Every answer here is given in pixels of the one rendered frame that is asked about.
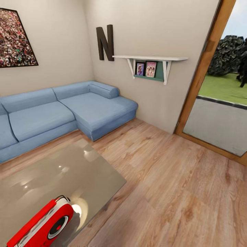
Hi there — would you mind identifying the radio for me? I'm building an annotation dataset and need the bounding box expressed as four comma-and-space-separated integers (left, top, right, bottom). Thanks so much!
6, 195, 74, 247

